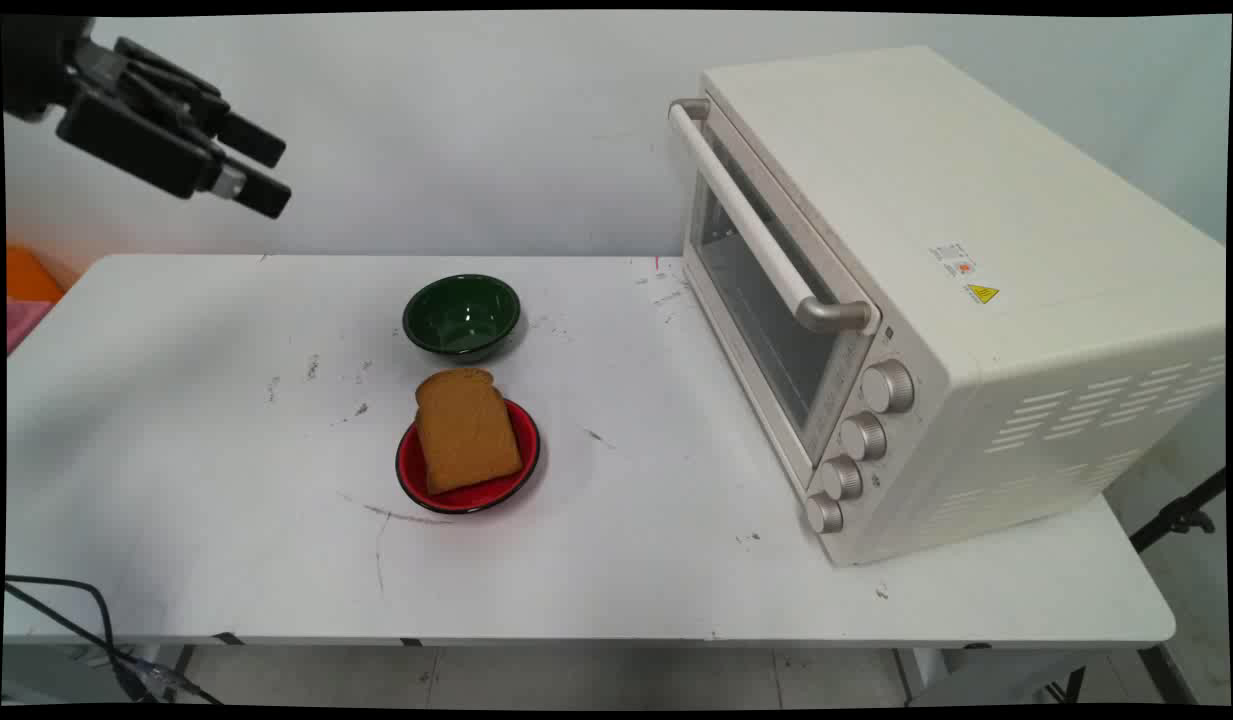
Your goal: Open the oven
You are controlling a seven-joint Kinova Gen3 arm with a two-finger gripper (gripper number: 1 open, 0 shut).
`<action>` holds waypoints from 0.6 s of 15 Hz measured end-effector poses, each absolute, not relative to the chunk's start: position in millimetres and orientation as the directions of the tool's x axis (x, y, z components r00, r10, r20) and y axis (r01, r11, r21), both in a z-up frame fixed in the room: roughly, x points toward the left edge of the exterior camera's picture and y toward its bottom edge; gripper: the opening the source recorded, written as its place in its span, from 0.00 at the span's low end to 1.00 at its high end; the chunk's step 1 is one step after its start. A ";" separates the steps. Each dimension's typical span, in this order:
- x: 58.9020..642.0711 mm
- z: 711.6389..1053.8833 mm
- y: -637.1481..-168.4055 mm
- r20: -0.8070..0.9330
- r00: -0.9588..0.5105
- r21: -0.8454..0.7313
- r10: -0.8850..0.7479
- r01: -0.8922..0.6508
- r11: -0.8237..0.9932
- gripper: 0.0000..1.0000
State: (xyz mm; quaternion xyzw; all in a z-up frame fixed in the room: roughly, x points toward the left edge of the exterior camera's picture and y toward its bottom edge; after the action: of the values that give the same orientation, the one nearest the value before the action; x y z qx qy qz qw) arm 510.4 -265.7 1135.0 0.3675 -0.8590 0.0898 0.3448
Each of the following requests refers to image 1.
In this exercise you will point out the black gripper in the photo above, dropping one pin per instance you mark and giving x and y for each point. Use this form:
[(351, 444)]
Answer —
[(36, 65)]

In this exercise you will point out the orange object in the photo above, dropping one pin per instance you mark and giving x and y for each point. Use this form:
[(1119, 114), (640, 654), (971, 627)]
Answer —
[(28, 275)]

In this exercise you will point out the pink object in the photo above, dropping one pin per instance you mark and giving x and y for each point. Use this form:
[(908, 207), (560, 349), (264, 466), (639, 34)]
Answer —
[(24, 320)]

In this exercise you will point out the green bowl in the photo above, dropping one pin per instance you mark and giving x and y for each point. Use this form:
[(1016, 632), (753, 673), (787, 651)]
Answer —
[(462, 316)]

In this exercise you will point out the brown bread slice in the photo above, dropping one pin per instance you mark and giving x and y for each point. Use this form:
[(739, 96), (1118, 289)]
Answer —
[(466, 430)]

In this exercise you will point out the red plate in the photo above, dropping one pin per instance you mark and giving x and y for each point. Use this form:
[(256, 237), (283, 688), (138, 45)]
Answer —
[(466, 495)]

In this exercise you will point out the silver oven knob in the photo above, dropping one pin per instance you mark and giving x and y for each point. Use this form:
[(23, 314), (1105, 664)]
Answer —
[(842, 477), (823, 513), (888, 387), (864, 436)]

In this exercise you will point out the white label sticker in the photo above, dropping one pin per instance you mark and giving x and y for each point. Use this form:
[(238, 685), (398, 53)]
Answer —
[(952, 258)]

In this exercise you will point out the cream toaster oven body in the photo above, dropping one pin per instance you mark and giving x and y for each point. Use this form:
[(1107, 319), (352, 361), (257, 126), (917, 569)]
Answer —
[(976, 200)]

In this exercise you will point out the yellow warning sticker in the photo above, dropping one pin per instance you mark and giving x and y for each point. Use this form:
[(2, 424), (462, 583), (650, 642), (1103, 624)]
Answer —
[(982, 294)]

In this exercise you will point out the black tripod stand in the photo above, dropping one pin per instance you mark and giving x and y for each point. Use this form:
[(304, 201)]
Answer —
[(1176, 515)]

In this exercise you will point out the grey table leg frame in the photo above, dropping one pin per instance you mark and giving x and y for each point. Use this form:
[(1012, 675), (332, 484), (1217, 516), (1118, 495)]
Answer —
[(986, 675)]

